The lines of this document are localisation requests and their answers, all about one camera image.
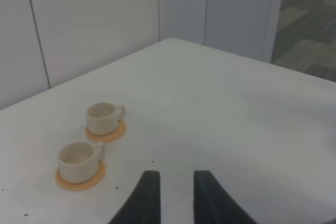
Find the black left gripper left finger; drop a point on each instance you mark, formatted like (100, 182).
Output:
(143, 205)

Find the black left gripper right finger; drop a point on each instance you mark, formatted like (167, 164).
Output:
(212, 204)

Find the near orange coaster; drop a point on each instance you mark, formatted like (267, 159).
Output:
(96, 179)

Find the orange coaster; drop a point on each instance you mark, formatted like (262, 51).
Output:
(118, 133)
(96, 179)

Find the far orange coaster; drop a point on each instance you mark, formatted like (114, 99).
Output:
(118, 133)

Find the near white teacup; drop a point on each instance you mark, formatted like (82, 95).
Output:
(79, 162)

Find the white teacup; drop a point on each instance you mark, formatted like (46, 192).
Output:
(103, 118)
(79, 162)

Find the far white teacup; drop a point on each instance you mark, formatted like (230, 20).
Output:
(103, 118)

